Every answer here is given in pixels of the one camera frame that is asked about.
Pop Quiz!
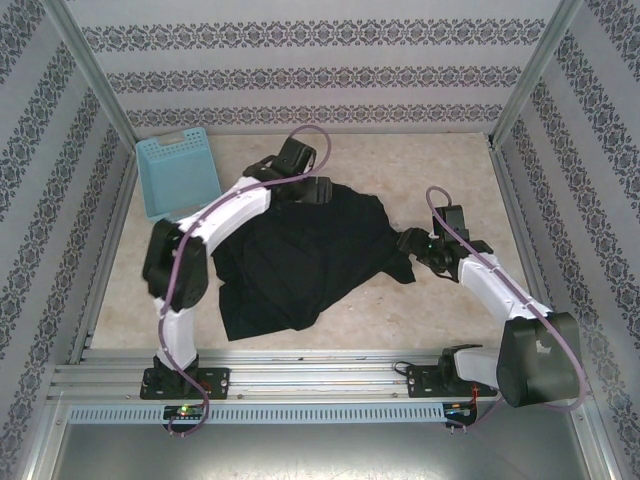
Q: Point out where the small circuit board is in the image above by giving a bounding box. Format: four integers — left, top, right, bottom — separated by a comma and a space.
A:
162, 404, 209, 421
444, 401, 479, 419

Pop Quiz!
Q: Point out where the grey sheet metal shelf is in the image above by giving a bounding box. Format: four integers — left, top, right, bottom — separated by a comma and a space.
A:
47, 422, 609, 480

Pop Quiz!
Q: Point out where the black t-shirt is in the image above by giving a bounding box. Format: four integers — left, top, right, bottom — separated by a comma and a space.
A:
213, 180, 416, 342

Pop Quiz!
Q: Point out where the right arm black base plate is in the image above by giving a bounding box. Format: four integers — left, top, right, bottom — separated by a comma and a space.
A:
406, 362, 499, 399

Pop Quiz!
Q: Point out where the grey slotted cable duct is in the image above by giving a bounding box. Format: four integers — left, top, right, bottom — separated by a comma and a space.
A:
66, 403, 447, 424

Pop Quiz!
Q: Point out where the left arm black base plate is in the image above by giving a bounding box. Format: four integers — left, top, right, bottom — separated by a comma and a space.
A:
141, 367, 231, 401

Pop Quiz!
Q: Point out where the light blue plastic basket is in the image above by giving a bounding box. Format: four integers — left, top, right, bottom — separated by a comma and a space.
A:
135, 126, 224, 223

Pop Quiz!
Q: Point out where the long aluminium mounting rail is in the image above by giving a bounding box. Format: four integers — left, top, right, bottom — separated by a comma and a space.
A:
48, 348, 597, 402

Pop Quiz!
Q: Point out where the aluminium side rail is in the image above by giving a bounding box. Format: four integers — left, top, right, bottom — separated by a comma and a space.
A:
487, 139, 621, 480
67, 142, 142, 364

